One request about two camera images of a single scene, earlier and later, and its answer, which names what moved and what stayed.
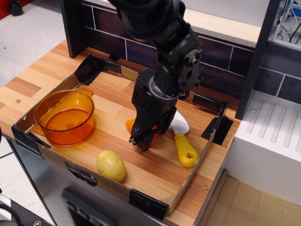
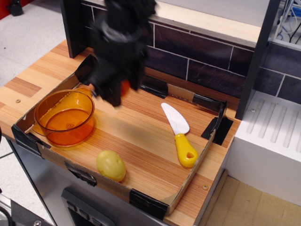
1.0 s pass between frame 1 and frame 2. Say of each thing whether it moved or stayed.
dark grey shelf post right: stayed
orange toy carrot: moved
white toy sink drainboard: stayed
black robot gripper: moved
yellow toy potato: stayed
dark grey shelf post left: stayed
